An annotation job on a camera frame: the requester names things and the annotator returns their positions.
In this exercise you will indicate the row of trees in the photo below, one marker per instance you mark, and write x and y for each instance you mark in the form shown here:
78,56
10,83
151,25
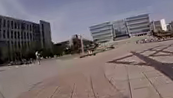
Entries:
17,53

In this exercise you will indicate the low building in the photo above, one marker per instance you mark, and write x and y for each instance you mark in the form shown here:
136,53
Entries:
70,44

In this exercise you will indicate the pole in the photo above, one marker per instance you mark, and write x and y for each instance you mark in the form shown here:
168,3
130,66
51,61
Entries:
81,45

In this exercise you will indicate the glass building with white bands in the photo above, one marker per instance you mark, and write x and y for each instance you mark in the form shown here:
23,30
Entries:
102,32

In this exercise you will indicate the grey paved plaza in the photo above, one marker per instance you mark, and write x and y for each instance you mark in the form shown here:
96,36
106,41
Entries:
80,83

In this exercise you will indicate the person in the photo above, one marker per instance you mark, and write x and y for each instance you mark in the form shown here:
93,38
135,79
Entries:
37,56

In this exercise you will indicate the row of parked bicycles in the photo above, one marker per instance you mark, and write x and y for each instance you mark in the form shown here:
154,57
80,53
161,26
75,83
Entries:
149,40

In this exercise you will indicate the large grey building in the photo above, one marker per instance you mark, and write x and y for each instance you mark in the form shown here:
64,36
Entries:
0,32

